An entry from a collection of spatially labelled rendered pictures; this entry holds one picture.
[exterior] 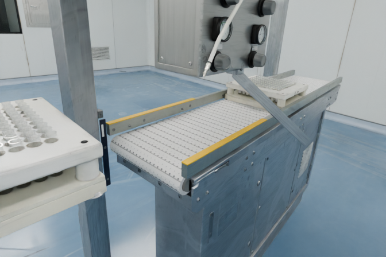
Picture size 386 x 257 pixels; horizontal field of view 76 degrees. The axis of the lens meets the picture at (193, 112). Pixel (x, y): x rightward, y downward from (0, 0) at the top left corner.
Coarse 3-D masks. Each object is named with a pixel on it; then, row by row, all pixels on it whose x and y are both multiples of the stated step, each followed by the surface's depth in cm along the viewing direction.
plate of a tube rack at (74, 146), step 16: (48, 112) 38; (16, 128) 32; (32, 128) 32; (64, 128) 33; (80, 128) 33; (48, 144) 29; (64, 144) 29; (80, 144) 29; (96, 144) 29; (0, 160) 25; (16, 160) 25; (32, 160) 25; (48, 160) 26; (64, 160) 27; (80, 160) 28; (0, 176) 23; (16, 176) 24; (32, 176) 25
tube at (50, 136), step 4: (48, 132) 29; (52, 132) 30; (56, 132) 29; (48, 136) 29; (52, 136) 29; (56, 136) 29; (48, 140) 29; (52, 140) 29; (56, 140) 29; (60, 172) 31; (52, 176) 30
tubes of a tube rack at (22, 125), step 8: (8, 104) 38; (0, 112) 35; (8, 112) 35; (16, 112) 35; (0, 120) 32; (8, 120) 32; (16, 120) 32; (24, 120) 33; (0, 128) 30; (8, 128) 30; (24, 128) 31; (8, 136) 28; (16, 136) 28; (24, 136) 29
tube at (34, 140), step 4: (28, 136) 28; (32, 136) 28; (36, 136) 29; (28, 140) 27; (32, 140) 27; (36, 140) 28; (40, 140) 28; (28, 144) 28; (32, 144) 28; (36, 144) 28; (40, 144) 28; (36, 180) 29; (40, 180) 29; (44, 180) 30
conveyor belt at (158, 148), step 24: (168, 120) 77; (192, 120) 78; (216, 120) 79; (240, 120) 80; (120, 144) 63; (144, 144) 62; (168, 144) 62; (192, 144) 63; (144, 168) 56; (168, 168) 52
